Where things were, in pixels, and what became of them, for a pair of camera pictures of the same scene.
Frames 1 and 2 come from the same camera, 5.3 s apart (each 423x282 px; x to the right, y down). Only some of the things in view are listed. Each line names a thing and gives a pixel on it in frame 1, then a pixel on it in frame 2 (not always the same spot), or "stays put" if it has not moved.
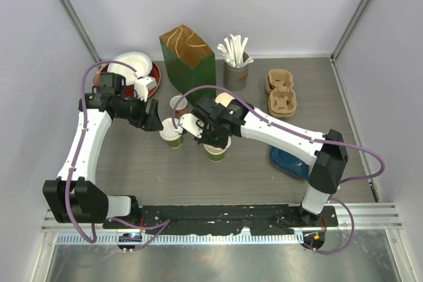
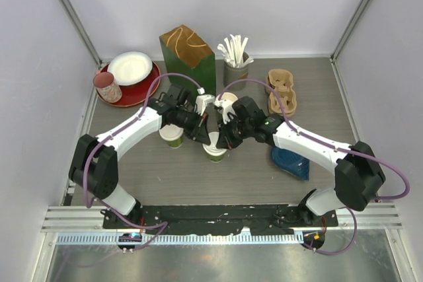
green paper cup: x=176 y=144 stays put
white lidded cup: x=217 y=150 stays put
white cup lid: x=168 y=133 stays put
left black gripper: x=151 y=121 to x=199 y=132
